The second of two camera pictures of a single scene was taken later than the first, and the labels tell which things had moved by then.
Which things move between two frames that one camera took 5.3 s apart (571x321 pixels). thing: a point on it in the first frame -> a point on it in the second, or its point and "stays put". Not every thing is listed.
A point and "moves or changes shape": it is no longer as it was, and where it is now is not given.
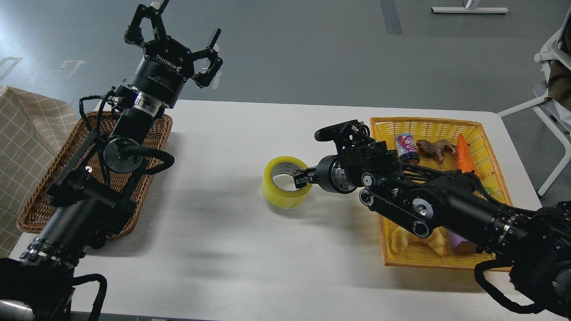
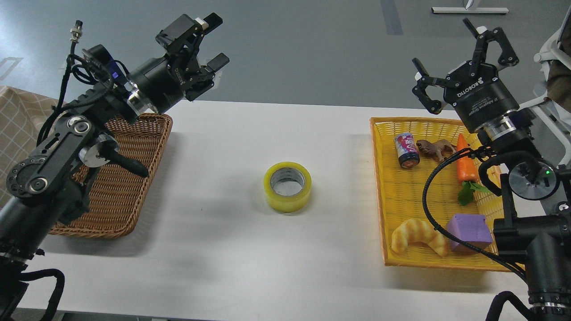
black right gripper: [330, 175] -> [482, 97]
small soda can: [406, 148] stays put
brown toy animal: [436, 148] stays put
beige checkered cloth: [33, 129] stays put
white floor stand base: [471, 10] stays put
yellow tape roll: [280, 198] moves or changes shape
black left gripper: [167, 64] -> [163, 84]
